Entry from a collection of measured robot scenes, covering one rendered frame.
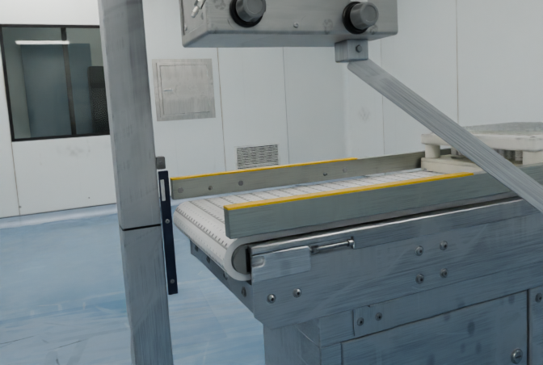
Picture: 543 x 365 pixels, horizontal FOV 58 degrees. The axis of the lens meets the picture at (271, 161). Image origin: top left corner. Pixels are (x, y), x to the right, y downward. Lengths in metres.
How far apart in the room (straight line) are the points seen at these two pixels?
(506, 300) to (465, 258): 0.18
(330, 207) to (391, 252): 0.11
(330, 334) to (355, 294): 0.08
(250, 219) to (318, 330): 0.20
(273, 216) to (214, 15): 0.22
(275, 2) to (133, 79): 0.34
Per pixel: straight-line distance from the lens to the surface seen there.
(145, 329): 0.84
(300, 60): 6.29
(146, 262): 0.81
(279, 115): 6.12
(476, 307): 0.83
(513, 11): 4.72
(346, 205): 0.57
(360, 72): 0.59
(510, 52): 4.71
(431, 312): 0.76
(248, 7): 0.47
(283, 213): 0.54
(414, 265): 0.66
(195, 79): 5.73
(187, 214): 0.72
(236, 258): 0.54
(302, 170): 0.85
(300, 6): 0.51
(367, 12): 0.52
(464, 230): 0.70
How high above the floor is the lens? 1.05
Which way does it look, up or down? 6 degrees down
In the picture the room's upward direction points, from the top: 3 degrees counter-clockwise
